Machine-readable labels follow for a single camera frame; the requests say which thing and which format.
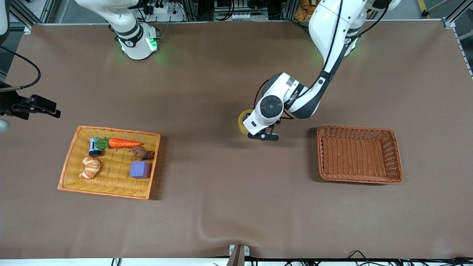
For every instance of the metal table edge bracket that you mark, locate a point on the metal table edge bracket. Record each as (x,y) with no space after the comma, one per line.
(238,253)

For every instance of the yellow wicker tray orange rim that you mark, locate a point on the yellow wicker tray orange rim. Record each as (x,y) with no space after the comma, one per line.
(111,184)

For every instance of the yellow clear tape roll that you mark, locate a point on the yellow clear tape roll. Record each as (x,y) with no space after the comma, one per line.
(242,123)

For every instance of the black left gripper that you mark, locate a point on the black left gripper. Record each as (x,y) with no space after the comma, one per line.
(247,115)

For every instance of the toy croissant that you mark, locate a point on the toy croissant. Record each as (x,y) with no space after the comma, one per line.
(90,168)

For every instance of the white socket strip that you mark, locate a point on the white socket strip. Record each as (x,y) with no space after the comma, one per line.
(240,16)

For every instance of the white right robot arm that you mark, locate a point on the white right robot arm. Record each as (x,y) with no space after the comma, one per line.
(136,44)

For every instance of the small blue can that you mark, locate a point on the small blue can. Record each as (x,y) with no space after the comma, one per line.
(95,147)

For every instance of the purple cube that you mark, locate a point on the purple cube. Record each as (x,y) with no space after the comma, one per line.
(139,170)

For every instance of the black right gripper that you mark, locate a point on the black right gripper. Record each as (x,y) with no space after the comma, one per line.
(11,103)

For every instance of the aluminium frame post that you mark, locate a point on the aluminium frame post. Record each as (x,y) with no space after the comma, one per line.
(456,16)
(27,18)

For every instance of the brown wicker basket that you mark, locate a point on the brown wicker basket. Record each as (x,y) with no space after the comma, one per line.
(358,155)

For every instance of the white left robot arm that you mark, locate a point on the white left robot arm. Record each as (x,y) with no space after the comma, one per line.
(325,26)

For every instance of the orange toy carrot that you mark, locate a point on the orange toy carrot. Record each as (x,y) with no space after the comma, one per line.
(123,143)

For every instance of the brown toy animal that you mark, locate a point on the brown toy animal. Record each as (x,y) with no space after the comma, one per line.
(142,153)

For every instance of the orange snack bags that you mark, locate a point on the orange snack bags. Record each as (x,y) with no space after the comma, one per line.
(301,14)

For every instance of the white power strip with plugs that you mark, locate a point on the white power strip with plugs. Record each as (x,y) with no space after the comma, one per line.
(166,14)

